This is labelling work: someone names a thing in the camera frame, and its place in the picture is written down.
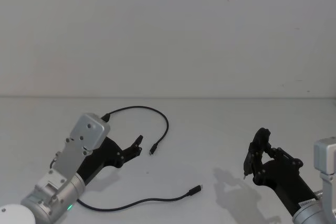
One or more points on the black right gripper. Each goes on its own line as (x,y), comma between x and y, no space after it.
(283,179)

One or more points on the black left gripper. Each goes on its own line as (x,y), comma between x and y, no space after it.
(105,155)

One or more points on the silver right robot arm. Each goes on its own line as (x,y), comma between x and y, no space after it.
(325,161)

